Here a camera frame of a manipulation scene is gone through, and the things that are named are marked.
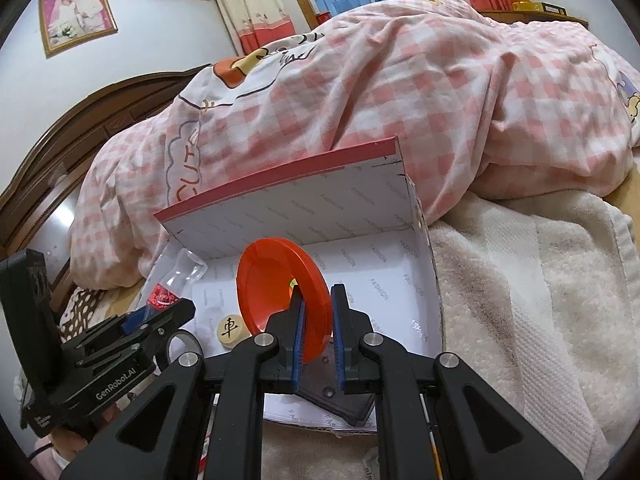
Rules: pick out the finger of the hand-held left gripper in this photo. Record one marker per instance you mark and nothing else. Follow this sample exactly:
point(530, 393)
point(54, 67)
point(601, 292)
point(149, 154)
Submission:
point(170, 317)
point(135, 321)

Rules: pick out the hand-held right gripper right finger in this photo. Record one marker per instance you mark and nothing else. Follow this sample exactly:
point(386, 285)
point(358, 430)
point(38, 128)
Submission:
point(341, 330)

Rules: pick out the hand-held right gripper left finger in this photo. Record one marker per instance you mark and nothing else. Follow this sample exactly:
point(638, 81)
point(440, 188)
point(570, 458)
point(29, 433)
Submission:
point(299, 330)

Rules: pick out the clear plastic bottle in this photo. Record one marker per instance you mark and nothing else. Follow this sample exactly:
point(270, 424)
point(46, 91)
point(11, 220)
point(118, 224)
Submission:
point(180, 270)

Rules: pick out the orange round plastic lid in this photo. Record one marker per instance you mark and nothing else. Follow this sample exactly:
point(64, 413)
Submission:
point(270, 280)

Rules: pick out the wooden chess piece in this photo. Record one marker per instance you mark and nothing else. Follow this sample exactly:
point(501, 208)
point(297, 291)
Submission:
point(230, 329)

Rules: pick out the dark transparent case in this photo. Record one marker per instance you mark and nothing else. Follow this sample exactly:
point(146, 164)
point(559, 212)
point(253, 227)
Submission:
point(350, 407)

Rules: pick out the red cardboard box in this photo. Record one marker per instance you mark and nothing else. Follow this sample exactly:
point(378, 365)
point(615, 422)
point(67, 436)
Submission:
point(350, 210)

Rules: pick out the person's left hand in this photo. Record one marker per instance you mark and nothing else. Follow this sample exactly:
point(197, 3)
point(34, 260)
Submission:
point(70, 444)

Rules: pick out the white fluffy towel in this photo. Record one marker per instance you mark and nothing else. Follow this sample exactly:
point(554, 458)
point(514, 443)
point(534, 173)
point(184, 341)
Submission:
point(500, 285)

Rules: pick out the dark wooden headboard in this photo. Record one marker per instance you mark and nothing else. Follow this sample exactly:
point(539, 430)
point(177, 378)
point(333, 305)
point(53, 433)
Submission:
point(60, 150)

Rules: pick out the pink checked quilt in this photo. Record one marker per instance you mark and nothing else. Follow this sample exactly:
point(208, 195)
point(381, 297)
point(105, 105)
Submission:
point(400, 85)

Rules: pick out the framed wall photo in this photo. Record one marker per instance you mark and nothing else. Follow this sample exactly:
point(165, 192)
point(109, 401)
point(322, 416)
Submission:
point(77, 15)

